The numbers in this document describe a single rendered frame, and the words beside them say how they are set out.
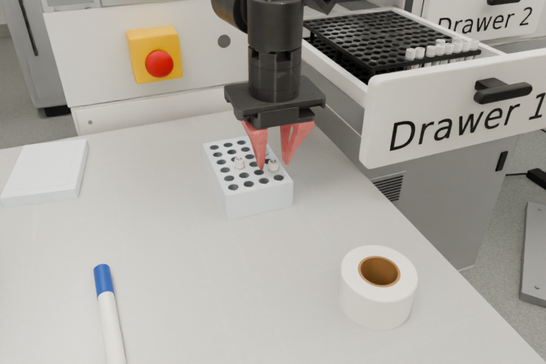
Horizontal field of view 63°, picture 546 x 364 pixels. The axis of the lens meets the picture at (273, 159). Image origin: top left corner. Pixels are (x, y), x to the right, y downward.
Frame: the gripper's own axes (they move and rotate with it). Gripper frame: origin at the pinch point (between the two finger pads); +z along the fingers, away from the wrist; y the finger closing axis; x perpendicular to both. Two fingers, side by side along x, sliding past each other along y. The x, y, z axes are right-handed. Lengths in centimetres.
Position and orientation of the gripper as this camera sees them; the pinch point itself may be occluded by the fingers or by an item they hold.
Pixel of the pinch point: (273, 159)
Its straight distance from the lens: 55.3
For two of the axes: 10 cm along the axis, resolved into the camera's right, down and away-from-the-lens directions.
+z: -0.1, 8.3, 5.5
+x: 3.3, 5.3, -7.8
